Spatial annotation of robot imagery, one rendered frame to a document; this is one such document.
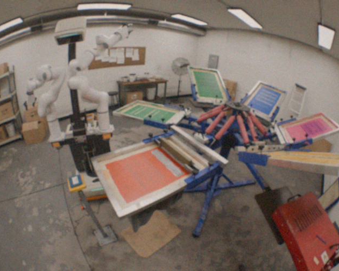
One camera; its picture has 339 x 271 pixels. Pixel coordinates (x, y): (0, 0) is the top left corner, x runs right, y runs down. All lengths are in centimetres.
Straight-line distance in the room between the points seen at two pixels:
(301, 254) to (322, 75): 439
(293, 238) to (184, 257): 121
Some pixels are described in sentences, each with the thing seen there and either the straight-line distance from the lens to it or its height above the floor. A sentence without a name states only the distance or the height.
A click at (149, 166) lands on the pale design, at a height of 96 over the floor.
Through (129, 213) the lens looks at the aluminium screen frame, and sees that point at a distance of 89.
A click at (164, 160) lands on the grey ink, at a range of 124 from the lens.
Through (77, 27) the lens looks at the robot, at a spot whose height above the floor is 194.
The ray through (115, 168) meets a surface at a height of 96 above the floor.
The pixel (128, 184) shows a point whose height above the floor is 96.
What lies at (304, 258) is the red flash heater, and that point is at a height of 110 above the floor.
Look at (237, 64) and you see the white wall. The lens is 548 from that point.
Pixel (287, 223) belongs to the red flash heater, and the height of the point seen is 110.
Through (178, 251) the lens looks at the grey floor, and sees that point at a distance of 184.
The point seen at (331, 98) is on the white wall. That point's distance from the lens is 485.
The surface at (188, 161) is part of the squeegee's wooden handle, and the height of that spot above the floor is 105.
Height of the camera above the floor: 175
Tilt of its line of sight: 30 degrees down
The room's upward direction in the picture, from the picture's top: 5 degrees clockwise
